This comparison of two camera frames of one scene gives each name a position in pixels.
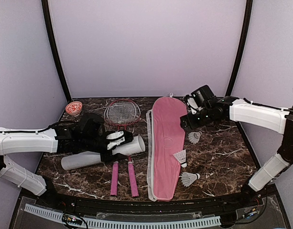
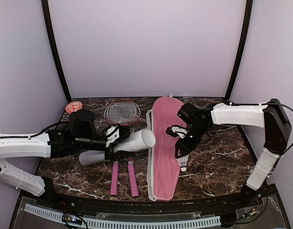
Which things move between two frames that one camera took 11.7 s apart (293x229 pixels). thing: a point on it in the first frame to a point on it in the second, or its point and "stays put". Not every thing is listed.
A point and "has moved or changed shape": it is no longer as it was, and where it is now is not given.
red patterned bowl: x=74 y=108 stays put
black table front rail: x=81 y=206 stays put
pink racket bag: x=165 y=137 stays put
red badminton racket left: x=119 y=112 stays put
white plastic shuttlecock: x=181 y=157 has moved or changed shape
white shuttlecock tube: x=135 y=144 has moved or changed shape
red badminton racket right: x=123 y=112 stays put
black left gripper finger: x=107 y=157 to x=110 y=155
